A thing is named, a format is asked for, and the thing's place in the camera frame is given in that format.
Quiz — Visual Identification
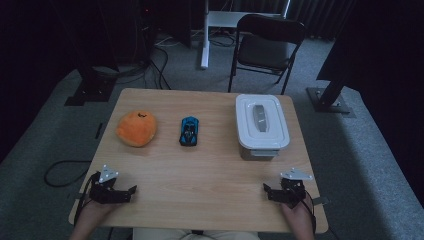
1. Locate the blue toy car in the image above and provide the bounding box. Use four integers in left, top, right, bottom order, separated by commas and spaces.
179, 115, 200, 147

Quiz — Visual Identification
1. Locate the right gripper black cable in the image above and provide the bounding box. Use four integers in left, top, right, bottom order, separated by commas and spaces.
299, 189, 318, 234

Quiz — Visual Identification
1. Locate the white box lid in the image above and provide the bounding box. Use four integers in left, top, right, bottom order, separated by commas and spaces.
235, 93, 291, 150

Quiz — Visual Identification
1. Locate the person's left hand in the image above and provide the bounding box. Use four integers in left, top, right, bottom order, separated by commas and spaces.
78, 199, 118, 225

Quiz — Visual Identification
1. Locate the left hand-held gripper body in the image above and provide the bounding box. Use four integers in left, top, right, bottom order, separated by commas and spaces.
88, 164, 125, 205

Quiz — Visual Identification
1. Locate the black stand with bolted base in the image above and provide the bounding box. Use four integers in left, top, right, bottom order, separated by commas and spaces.
306, 74, 356, 118

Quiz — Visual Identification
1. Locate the clear plastic storage box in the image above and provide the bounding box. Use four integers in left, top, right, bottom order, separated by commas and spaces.
238, 141, 282, 162

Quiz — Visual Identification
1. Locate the bundle of black floor cables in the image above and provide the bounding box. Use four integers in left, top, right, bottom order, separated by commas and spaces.
114, 31, 173, 91

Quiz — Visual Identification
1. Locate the person's right hand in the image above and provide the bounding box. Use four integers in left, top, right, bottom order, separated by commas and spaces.
281, 196, 315, 231

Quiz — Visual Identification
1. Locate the black folding chair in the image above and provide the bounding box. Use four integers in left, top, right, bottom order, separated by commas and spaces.
227, 13, 307, 96

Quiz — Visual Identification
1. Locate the orange plush toy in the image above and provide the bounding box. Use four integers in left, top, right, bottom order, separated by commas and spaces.
115, 110, 158, 148

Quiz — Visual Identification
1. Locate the black stand with base plate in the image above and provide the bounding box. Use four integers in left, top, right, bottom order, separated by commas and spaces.
64, 64, 118, 107

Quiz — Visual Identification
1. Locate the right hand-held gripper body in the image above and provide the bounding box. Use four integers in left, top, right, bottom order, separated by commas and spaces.
280, 168, 314, 210

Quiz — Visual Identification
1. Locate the black floor cable loop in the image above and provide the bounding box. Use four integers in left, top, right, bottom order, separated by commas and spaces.
43, 159, 93, 188

